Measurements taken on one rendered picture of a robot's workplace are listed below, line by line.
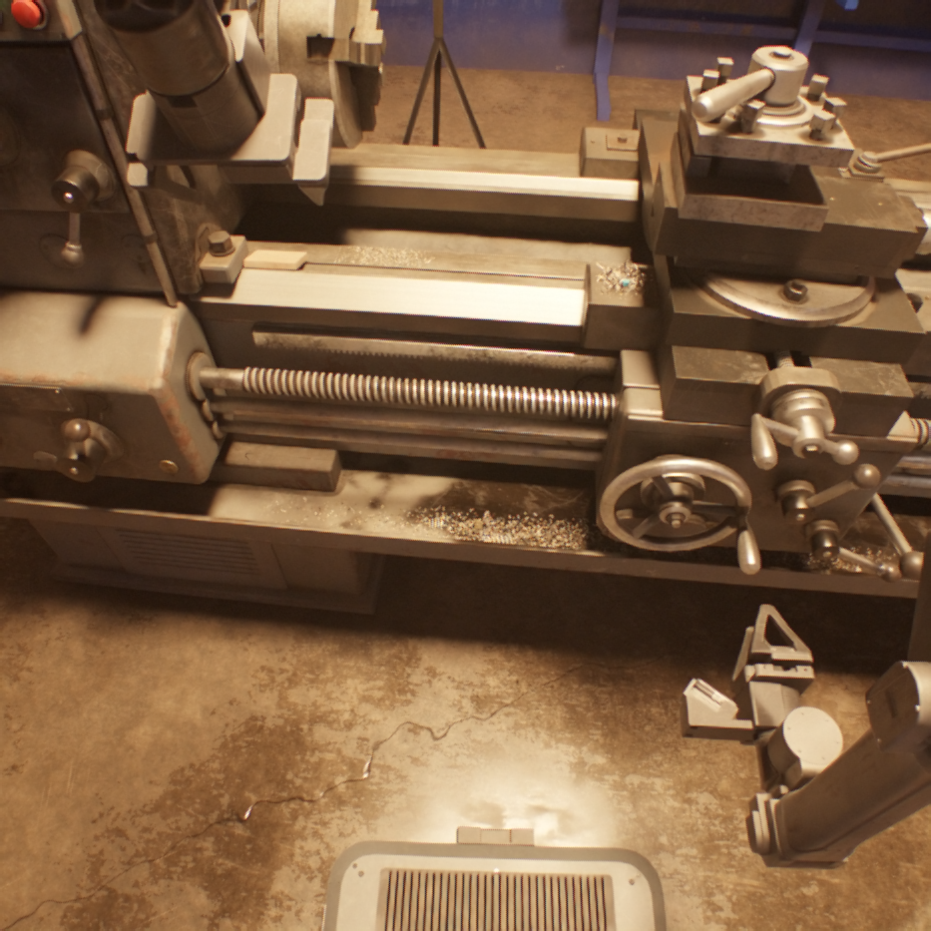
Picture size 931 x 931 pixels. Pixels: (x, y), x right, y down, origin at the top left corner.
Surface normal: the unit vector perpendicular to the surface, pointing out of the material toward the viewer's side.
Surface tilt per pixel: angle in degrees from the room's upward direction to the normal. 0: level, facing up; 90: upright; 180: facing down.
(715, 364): 0
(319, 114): 30
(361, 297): 36
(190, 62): 115
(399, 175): 49
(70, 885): 0
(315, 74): 80
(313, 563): 90
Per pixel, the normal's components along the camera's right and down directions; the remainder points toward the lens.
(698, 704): -0.04, -0.64
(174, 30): 0.58, 0.80
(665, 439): -0.10, 0.77
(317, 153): -0.01, -0.17
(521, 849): 0.03, -0.99
